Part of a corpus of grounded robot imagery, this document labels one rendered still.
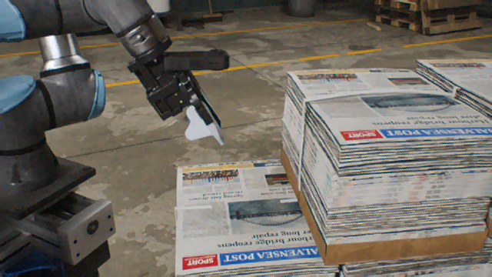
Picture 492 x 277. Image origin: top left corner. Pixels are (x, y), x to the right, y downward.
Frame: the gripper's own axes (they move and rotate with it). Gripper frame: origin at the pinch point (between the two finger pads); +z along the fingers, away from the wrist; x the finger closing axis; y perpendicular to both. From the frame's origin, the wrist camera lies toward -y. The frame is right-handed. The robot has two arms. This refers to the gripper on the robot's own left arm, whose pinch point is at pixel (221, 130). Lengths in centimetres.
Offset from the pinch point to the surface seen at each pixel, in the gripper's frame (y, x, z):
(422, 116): -31.4, 13.4, 10.4
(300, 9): -124, -666, 173
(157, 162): 73, -177, 74
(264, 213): 1.4, 4.1, 18.6
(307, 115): -15.4, 2.5, 5.2
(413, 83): -37.6, -4.0, 14.3
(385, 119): -25.5, 14.2, 6.8
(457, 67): -50, -12, 21
